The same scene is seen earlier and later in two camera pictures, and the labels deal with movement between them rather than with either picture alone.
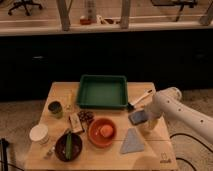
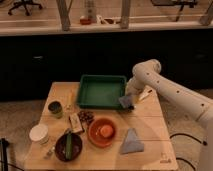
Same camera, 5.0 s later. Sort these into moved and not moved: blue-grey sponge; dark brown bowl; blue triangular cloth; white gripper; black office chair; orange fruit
Moved: white gripper; blue-grey sponge
Not moved: black office chair; blue triangular cloth; dark brown bowl; orange fruit
